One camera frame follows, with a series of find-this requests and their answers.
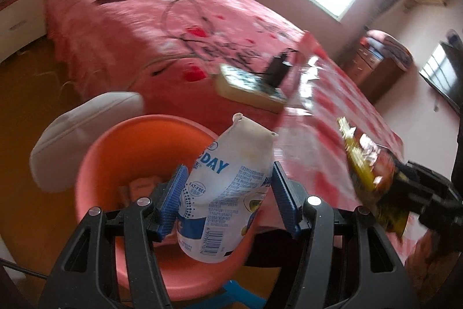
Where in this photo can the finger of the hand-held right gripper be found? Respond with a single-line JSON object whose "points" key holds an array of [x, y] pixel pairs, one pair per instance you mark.
{"points": [[427, 182], [416, 204]]}

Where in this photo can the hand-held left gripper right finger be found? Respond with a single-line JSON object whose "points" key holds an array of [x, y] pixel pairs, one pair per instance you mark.
{"points": [[285, 200]]}

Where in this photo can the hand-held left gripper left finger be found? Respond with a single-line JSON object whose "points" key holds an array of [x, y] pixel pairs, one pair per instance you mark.
{"points": [[173, 200]]}

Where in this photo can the white blue yogurt pouch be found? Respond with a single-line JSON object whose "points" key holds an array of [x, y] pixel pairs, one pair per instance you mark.
{"points": [[217, 193]]}

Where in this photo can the yellow red snack packet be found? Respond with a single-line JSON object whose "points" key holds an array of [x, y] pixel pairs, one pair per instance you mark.
{"points": [[365, 164]]}

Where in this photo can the orange plastic basin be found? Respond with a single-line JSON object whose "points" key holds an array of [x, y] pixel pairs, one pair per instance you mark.
{"points": [[144, 142]]}

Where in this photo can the blue stool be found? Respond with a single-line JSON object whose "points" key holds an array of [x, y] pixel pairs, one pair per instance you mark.
{"points": [[242, 296]]}

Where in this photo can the white cushion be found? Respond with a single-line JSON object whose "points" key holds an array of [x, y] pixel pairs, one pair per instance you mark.
{"points": [[79, 128]]}

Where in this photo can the printed flat box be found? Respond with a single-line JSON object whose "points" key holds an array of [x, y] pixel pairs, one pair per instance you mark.
{"points": [[246, 88]]}

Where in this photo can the wooden cabinet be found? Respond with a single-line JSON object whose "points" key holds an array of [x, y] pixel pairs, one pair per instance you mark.
{"points": [[376, 73]]}

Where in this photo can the black charger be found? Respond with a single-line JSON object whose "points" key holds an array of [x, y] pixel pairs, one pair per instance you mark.
{"points": [[278, 70]]}

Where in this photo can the folded quilts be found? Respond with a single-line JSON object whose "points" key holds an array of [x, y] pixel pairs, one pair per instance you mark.
{"points": [[390, 46]]}

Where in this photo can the bed with pink sheet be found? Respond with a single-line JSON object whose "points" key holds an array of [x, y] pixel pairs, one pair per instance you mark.
{"points": [[126, 34]]}

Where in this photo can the grey curtain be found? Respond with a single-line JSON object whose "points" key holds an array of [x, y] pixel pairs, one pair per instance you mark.
{"points": [[385, 1]]}

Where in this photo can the dark phone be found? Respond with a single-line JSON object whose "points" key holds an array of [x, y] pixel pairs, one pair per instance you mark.
{"points": [[108, 0]]}

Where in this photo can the white bedside cabinet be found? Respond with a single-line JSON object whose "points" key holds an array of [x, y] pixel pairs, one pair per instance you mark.
{"points": [[18, 26]]}

